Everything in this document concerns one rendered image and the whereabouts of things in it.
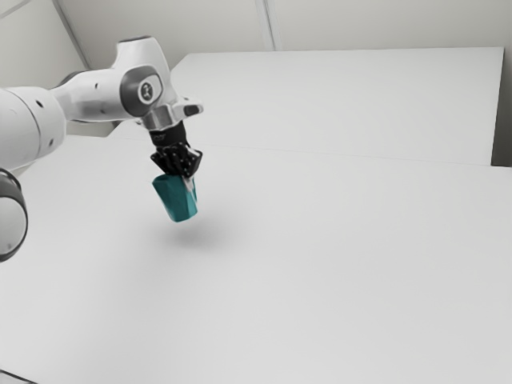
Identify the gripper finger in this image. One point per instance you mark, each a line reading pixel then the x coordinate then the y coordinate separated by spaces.
pixel 190 188

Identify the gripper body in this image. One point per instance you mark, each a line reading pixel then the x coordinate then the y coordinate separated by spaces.
pixel 173 150

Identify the teal faceted mug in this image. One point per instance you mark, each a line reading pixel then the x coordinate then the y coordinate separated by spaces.
pixel 175 198

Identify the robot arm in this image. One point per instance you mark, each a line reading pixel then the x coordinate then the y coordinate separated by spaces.
pixel 100 92

